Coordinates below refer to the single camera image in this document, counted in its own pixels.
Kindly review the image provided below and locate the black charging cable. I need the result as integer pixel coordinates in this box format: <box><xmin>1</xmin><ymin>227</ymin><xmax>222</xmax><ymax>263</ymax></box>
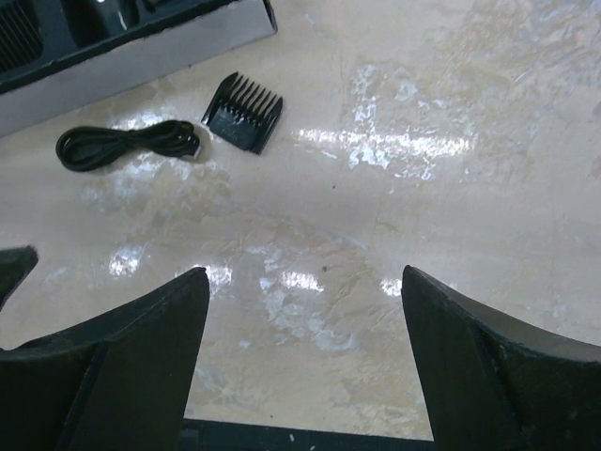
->
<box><xmin>54</xmin><ymin>120</ymin><xmax>206</xmax><ymax>174</ymax></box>

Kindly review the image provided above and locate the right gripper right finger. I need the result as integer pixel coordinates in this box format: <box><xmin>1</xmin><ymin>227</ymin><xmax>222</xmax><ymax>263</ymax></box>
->
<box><xmin>402</xmin><ymin>266</ymin><xmax>600</xmax><ymax>450</ymax></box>

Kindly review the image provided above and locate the white cardboard box lid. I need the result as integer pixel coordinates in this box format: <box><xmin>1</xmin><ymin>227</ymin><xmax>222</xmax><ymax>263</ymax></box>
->
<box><xmin>1</xmin><ymin>6</ymin><xmax>278</xmax><ymax>136</ymax></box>

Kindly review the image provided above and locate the black plastic insert tray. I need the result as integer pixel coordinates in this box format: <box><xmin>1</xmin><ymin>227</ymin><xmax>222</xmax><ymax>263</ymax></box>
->
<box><xmin>0</xmin><ymin>0</ymin><xmax>273</xmax><ymax>94</ymax></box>

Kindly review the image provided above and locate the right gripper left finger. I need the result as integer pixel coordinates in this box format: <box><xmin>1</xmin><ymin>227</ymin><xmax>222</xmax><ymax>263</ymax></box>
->
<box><xmin>1</xmin><ymin>267</ymin><xmax>209</xmax><ymax>450</ymax></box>

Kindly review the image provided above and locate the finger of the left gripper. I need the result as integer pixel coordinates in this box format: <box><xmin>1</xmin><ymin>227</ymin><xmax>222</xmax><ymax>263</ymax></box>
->
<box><xmin>0</xmin><ymin>245</ymin><xmax>39</xmax><ymax>309</ymax></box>

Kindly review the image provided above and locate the guard comb in tray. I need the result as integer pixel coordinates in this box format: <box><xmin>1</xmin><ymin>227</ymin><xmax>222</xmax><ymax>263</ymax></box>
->
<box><xmin>1</xmin><ymin>1</ymin><xmax>43</xmax><ymax>73</ymax></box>

